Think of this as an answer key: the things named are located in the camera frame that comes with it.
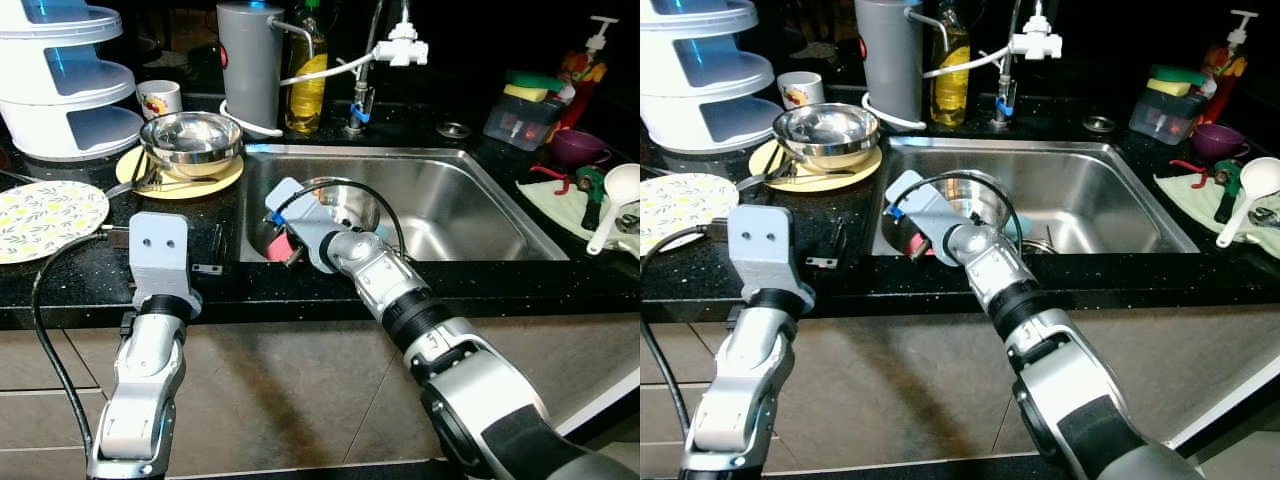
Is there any grey water filter cylinder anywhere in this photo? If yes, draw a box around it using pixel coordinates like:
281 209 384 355
217 2 285 132
855 0 924 124

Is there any purple cup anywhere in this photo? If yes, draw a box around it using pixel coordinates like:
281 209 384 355
550 128 612 169
1190 123 1252 164

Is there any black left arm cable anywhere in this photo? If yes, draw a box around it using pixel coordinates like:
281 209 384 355
640 222 731 471
30 230 133 473

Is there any large steel bowl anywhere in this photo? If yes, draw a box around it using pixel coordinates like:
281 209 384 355
139 112 245 182
773 103 882 172

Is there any green sponge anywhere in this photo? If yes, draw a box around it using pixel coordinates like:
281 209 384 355
504 70 567 94
1149 65 1209 88

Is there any red pump soap bottle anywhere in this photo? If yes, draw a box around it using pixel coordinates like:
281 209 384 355
556 15 620 133
1198 10 1260 127

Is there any light green cloth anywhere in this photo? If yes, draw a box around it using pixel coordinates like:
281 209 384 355
516 170 641 257
1154 168 1280 248

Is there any steel sink faucet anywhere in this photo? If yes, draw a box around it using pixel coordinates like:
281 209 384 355
990 0 1027 127
345 0 389 133

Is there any white tiered plastic rack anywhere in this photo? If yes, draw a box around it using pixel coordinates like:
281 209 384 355
640 0 787 154
0 0 145 162

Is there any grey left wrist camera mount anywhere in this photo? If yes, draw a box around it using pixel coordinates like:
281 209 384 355
726 204 814 303
129 211 193 303

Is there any yellow oil bottle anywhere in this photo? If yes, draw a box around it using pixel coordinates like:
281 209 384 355
285 0 329 135
930 0 972 129

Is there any clear plastic sponge container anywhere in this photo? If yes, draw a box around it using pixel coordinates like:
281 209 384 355
1129 80 1209 147
484 85 567 152

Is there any small steel bowl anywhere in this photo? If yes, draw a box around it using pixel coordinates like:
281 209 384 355
940 177 1023 242
300 179 383 238

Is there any white printed mug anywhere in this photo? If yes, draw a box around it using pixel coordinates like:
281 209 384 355
136 80 184 121
777 72 827 111

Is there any yellow plate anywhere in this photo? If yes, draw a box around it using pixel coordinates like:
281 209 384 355
749 138 884 194
116 145 245 200

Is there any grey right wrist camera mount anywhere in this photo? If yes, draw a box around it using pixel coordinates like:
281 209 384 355
884 169 967 263
264 177 343 273

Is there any white floral plate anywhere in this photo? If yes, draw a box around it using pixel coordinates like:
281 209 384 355
0 181 110 266
640 173 742 257

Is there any green handled kitchen tool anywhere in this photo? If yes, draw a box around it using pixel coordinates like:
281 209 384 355
575 167 607 232
1212 160 1245 225

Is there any white plastic ladle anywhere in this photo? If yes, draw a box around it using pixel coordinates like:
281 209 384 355
1216 157 1280 250
587 163 641 256

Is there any red handled kitchen tool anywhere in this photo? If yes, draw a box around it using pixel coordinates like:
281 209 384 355
1169 158 1217 192
529 165 578 197

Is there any white filter hose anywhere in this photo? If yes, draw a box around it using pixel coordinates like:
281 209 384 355
861 12 1019 132
220 18 401 138

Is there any stainless steel sink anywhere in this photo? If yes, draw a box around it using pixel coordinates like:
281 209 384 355
237 145 570 264
870 137 1200 257

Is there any white faucet diverter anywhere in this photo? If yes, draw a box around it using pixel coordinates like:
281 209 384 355
1010 0 1064 62
375 0 430 68

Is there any steel fork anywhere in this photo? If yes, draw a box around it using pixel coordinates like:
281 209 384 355
104 174 163 199
737 170 793 194

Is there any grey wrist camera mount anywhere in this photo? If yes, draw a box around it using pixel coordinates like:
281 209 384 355
129 211 193 303
726 204 814 303
264 177 343 273
884 169 967 263

